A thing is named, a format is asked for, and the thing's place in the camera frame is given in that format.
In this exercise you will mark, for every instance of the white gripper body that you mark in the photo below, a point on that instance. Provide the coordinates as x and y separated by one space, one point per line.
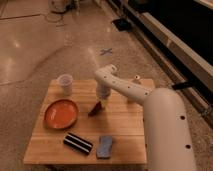
102 91

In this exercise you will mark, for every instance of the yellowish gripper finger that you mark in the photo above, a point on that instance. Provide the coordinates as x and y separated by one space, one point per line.
104 103

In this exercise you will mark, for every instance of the red chili pepper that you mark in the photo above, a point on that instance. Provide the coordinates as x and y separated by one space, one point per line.
96 109

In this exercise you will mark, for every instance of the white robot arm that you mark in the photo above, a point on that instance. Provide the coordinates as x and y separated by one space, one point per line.
167 134

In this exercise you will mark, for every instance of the white spray bottle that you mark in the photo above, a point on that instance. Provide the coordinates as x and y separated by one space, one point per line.
136 80

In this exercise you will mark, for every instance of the clear plastic cup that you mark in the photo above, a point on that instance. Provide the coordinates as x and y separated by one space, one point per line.
65 82

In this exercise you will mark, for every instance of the orange plate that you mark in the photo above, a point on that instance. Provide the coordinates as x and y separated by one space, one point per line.
61 114

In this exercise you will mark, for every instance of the blue sponge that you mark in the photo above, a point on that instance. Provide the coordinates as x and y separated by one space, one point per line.
103 150

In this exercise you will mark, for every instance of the black white striped box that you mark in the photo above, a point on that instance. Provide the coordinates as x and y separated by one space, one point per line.
78 143

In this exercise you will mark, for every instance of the wooden table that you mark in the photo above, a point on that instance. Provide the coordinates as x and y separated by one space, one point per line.
120 119

